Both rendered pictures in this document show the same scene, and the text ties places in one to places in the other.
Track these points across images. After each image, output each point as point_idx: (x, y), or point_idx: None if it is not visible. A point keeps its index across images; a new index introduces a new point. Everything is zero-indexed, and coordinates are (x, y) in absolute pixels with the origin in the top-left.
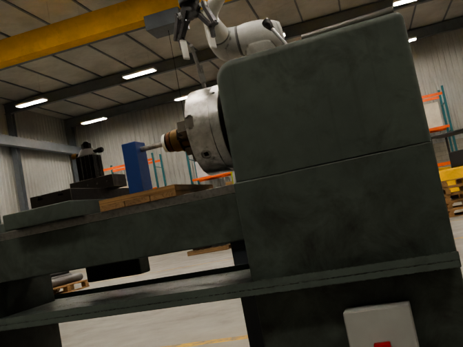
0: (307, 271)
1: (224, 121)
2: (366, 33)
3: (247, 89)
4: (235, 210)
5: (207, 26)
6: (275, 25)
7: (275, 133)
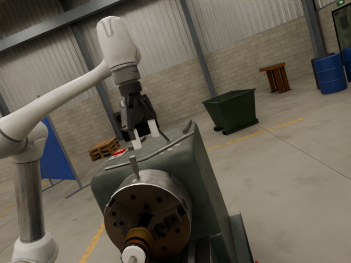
0: (237, 261)
1: None
2: (197, 130)
3: (200, 164)
4: (215, 258)
5: (155, 118)
6: (44, 124)
7: (211, 189)
